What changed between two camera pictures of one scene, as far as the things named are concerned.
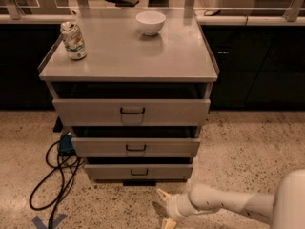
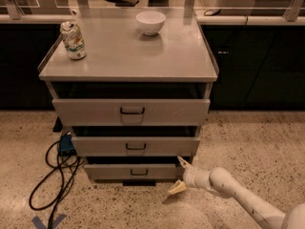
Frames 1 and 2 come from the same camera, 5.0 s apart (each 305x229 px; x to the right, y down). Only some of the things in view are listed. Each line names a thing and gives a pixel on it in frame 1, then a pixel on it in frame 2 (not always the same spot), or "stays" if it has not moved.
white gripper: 172,206 to 190,176
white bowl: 151,23 stays
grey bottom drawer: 138,172 stays
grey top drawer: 127,113 stays
